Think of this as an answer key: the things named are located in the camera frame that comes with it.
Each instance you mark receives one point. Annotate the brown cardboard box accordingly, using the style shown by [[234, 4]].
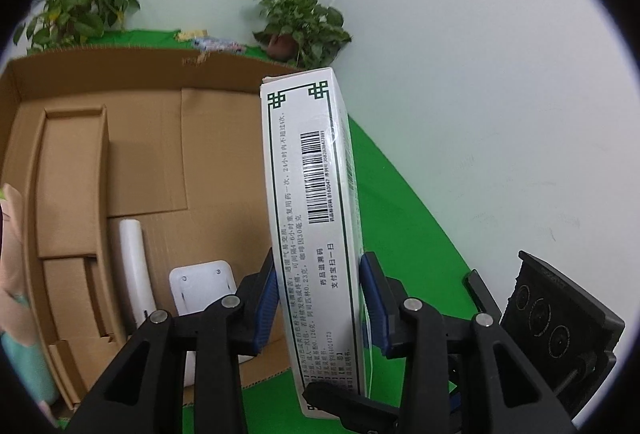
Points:
[[150, 153]]

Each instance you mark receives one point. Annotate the blue pink packet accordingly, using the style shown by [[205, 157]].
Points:
[[217, 45]]

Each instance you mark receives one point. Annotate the white rectangular device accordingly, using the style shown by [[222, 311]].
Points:
[[200, 284]]

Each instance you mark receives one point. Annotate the pale yellow packet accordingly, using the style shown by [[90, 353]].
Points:
[[192, 34]]

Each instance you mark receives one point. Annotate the white green-trimmed medicine box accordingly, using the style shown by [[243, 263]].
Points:
[[310, 214]]

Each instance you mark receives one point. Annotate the leafy green plant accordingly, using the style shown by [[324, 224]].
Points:
[[75, 8]]

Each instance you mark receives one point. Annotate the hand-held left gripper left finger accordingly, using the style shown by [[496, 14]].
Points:
[[265, 309]]

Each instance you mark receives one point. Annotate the pink pig plush toy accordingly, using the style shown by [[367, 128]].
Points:
[[15, 274]]

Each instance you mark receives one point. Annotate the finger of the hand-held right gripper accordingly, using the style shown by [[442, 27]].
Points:
[[482, 296], [350, 406]]

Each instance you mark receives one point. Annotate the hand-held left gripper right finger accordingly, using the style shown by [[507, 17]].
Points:
[[374, 309]]

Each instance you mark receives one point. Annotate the potted green plant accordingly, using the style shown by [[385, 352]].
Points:
[[300, 28]]

